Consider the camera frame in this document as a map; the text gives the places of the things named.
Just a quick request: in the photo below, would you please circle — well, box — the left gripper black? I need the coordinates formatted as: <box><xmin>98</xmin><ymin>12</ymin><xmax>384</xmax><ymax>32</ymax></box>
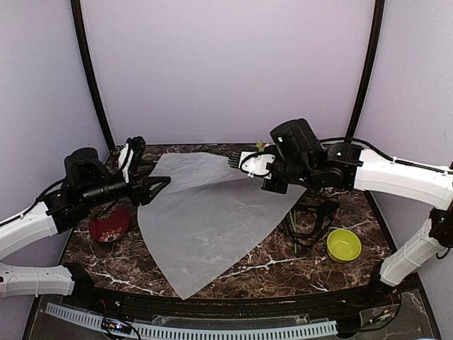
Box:
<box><xmin>81</xmin><ymin>160</ymin><xmax>171</xmax><ymax>209</ymax></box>

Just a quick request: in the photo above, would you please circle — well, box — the black ribbon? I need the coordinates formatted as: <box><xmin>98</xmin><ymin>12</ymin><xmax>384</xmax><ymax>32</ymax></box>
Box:
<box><xmin>277</xmin><ymin>198</ymin><xmax>340</xmax><ymax>249</ymax></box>

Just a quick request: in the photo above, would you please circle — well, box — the translucent white wrapping paper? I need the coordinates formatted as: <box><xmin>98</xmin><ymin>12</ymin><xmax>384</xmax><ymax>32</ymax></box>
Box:
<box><xmin>137</xmin><ymin>152</ymin><xmax>305</xmax><ymax>300</ymax></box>

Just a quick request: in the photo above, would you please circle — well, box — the white fake rose stem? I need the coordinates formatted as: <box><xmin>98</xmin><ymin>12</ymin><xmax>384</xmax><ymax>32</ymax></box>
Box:
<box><xmin>256</xmin><ymin>141</ymin><xmax>267</xmax><ymax>152</ymax></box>

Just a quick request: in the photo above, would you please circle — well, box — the pink peony fake stem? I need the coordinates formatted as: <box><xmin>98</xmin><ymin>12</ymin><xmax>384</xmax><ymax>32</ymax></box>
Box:
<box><xmin>289</xmin><ymin>210</ymin><xmax>303</xmax><ymax>254</ymax></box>

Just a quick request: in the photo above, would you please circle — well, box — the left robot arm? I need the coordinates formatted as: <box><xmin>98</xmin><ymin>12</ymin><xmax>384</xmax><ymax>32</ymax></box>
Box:
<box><xmin>1</xmin><ymin>147</ymin><xmax>171</xmax><ymax>309</ymax></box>

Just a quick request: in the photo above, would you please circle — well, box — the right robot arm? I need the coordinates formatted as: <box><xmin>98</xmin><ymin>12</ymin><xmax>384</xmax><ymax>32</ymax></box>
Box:
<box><xmin>255</xmin><ymin>119</ymin><xmax>452</xmax><ymax>307</ymax></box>

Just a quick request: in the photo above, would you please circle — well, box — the red floral dish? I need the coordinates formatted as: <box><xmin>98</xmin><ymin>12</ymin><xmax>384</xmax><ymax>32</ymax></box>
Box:
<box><xmin>89</xmin><ymin>208</ymin><xmax>131</xmax><ymax>243</ymax></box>

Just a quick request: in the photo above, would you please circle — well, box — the yellow-green bowl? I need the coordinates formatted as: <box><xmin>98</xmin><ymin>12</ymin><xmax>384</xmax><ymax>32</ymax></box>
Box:
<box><xmin>326</xmin><ymin>229</ymin><xmax>362</xmax><ymax>263</ymax></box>

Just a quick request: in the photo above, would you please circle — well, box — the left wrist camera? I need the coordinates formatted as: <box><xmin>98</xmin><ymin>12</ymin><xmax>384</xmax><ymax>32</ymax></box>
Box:
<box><xmin>117</xmin><ymin>136</ymin><xmax>146</xmax><ymax>183</ymax></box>

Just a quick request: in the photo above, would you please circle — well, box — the white slotted cable duct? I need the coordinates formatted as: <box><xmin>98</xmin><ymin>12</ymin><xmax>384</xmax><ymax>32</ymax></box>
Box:
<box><xmin>45</xmin><ymin>302</ymin><xmax>339</xmax><ymax>339</ymax></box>

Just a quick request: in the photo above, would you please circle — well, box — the black front rail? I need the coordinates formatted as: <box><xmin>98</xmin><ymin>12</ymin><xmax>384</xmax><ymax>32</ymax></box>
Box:
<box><xmin>63</xmin><ymin>272</ymin><xmax>401</xmax><ymax>319</ymax></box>

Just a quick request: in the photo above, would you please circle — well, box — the right black frame post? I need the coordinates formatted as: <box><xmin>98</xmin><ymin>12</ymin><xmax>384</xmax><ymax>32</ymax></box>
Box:
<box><xmin>345</xmin><ymin>0</ymin><xmax>385</xmax><ymax>139</ymax></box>

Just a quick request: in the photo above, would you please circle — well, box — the black frame post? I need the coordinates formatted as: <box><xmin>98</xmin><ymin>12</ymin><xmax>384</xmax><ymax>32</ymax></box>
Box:
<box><xmin>70</xmin><ymin>0</ymin><xmax>116</xmax><ymax>152</ymax></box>
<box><xmin>345</xmin><ymin>0</ymin><xmax>385</xmax><ymax>139</ymax></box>

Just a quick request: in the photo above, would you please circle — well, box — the left black frame post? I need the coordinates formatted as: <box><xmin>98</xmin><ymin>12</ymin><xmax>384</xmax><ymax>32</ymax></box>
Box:
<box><xmin>70</xmin><ymin>0</ymin><xmax>116</xmax><ymax>152</ymax></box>

